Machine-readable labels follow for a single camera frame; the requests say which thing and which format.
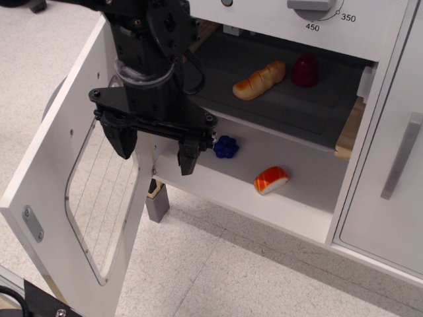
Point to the white cabinet door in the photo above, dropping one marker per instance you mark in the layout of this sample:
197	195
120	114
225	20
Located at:
391	230

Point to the white toy oven cabinet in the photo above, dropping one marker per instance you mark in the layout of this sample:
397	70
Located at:
323	169

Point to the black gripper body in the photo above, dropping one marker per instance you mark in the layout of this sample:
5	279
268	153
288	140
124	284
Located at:
162	111

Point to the silver cabinet door handle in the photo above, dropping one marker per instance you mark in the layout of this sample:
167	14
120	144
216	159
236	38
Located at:
403	153

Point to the dark red toy fruit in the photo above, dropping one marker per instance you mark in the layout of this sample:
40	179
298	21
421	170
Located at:
305	72

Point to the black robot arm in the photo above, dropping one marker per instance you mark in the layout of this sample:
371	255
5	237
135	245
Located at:
152	41

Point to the toy bread loaf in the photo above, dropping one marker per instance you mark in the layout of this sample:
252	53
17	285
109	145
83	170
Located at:
260	81

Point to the grey oven knob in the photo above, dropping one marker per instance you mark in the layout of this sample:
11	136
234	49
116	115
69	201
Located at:
311	10

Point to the round oven button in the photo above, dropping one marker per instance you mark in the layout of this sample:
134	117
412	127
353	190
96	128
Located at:
227	3

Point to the dark grey oven tray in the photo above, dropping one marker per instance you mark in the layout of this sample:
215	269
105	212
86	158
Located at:
227	59

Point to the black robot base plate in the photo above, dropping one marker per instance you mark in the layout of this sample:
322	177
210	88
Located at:
41	303

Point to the toy salmon sushi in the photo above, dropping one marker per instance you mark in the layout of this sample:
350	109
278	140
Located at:
270	179

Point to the black caster wheel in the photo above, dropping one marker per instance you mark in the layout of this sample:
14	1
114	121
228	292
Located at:
37	6

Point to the blue toy grapes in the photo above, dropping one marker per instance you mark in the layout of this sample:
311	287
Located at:
225	147

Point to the grey oven leg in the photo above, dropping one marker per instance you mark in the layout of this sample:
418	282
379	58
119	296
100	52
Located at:
157	201

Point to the white oven door with window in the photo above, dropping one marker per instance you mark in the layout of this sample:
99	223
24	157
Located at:
73	204

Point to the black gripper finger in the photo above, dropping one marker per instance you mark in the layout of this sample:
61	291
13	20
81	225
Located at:
120	134
188	153

